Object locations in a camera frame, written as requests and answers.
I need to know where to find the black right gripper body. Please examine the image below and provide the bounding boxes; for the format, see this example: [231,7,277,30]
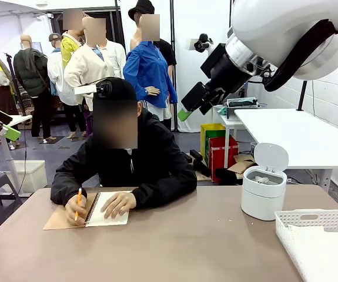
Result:
[206,55,247,99]

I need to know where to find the yellow pencil with red eraser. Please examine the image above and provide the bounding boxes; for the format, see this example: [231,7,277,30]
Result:
[73,187,83,221]

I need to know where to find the spiral notebook with kraft cover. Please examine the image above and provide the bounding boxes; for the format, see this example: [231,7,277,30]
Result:
[42,190,133,231]

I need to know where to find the person's right forearm black sleeve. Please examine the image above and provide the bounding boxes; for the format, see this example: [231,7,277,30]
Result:
[50,172,85,206]

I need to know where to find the person's left forearm black sleeve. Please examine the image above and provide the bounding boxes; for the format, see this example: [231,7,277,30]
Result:
[132,172,198,210]

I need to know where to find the stack of white paper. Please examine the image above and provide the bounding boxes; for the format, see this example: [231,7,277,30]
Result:
[286,225,338,282]

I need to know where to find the person's right hand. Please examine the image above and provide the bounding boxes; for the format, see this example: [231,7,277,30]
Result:
[65,192,90,227]

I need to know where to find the person's left hand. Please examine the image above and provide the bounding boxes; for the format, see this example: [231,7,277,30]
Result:
[100,192,138,220]

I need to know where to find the grey tray with teal item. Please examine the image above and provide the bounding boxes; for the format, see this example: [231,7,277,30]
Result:
[225,97,260,121]

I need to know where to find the yellow shopping bag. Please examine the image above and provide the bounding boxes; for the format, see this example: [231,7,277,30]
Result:
[200,123,227,158]

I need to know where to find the white side table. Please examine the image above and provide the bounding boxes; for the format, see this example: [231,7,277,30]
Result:
[211,104,243,170]

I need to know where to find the green shopping bag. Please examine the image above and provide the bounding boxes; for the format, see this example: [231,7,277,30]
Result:
[205,129,231,159]

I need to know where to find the black tripod on floor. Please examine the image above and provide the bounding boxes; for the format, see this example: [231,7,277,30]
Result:
[3,52,28,117]

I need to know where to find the white plastic storage box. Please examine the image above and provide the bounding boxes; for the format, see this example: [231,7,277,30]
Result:
[5,160,48,194]

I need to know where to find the mannequin in black t-shirt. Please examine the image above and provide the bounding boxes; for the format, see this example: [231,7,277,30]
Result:
[153,38,178,124]

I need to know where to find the red shopping bag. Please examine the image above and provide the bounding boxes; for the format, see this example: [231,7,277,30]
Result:
[209,136,240,183]

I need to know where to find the mannequin in dark green jacket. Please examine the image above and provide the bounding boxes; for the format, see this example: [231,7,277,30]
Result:
[12,34,52,140]

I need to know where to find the mannequin in blue shirt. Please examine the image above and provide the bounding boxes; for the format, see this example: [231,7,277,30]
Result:
[123,13,178,127]

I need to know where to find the black blocks on floor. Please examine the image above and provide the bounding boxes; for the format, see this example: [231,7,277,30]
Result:
[189,149,212,177]

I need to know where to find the person in black jacket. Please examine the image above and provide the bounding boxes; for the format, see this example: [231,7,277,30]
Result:
[50,78,198,210]

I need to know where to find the black light stand pole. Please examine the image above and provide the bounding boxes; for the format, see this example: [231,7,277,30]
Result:
[169,0,179,133]

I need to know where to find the mannequin in cap white shirt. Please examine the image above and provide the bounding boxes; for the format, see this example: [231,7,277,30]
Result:
[46,32,87,139]

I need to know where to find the flattened brown cardboard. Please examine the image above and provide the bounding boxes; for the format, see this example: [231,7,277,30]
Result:
[227,154,257,180]

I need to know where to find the black baseball cap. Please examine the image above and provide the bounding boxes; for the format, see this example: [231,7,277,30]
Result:
[92,78,138,102]

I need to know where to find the black bag on floor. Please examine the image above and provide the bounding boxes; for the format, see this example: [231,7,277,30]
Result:
[214,167,244,186]

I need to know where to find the black stand on white table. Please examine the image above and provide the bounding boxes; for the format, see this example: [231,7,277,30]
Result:
[296,79,309,112]

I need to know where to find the large white table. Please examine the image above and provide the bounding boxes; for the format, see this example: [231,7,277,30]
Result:
[233,108,338,192]

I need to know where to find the mannequin in yellow jacket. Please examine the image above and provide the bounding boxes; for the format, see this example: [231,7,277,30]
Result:
[59,8,85,70]

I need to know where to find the black bucket hat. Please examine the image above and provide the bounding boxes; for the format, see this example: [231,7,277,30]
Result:
[128,0,155,22]

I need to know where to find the white round trash bin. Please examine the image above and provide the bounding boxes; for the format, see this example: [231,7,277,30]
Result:
[240,142,290,221]

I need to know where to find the white perforated plastic basket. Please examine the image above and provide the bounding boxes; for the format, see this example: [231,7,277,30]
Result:
[274,209,338,282]

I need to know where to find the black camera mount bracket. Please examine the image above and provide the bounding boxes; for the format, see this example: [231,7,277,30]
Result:
[200,43,227,79]

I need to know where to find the white wrist camera black lens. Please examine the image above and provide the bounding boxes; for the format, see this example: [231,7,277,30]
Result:
[186,33,214,54]

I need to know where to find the black cable hose on arm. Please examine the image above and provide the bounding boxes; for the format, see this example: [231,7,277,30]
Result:
[264,19,338,93]

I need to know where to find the white head-mounted camera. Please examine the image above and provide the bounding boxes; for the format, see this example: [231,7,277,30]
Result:
[73,79,112,98]

